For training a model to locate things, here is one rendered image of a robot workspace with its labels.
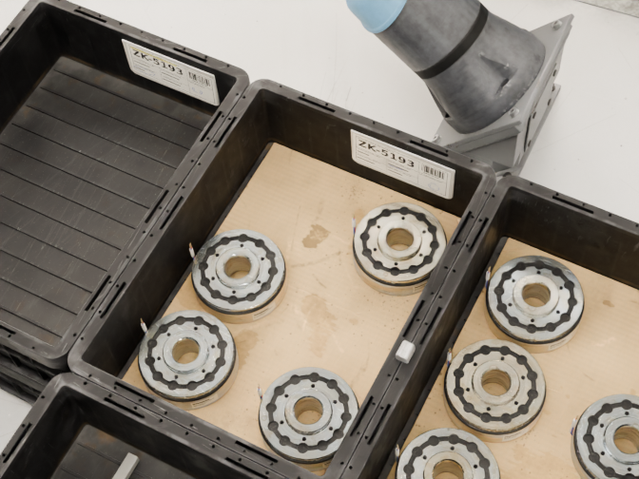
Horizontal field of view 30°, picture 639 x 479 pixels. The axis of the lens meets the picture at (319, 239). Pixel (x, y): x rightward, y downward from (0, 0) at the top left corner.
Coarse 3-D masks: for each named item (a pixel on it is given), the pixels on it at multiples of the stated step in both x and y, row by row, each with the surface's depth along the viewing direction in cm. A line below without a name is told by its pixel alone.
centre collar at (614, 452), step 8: (624, 416) 118; (616, 424) 118; (624, 424) 118; (632, 424) 118; (608, 432) 118; (608, 440) 117; (608, 448) 117; (616, 448) 117; (616, 456) 116; (624, 456) 116; (632, 456) 116; (632, 464) 116
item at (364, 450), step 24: (504, 192) 125; (528, 192) 125; (552, 192) 124; (480, 216) 123; (600, 216) 123; (480, 240) 122; (456, 264) 121; (456, 288) 120; (432, 312) 118; (432, 336) 117; (384, 408) 113; (360, 456) 111
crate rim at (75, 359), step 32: (256, 96) 133; (288, 96) 132; (224, 128) 131; (384, 128) 130; (448, 160) 127; (192, 192) 127; (480, 192) 125; (160, 224) 125; (448, 256) 121; (128, 288) 122; (96, 320) 120; (416, 320) 118; (96, 384) 116; (128, 384) 116; (384, 384) 115; (192, 416) 114; (256, 448) 112; (352, 448) 112
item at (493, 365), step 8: (496, 360) 122; (480, 368) 122; (488, 368) 122; (496, 368) 122; (504, 368) 122; (512, 368) 122; (472, 376) 122; (480, 376) 121; (512, 376) 121; (472, 384) 121; (480, 384) 121; (512, 384) 121; (480, 392) 120; (512, 392) 120; (480, 400) 120; (488, 400) 120; (496, 400) 120; (504, 400) 120; (512, 400) 120
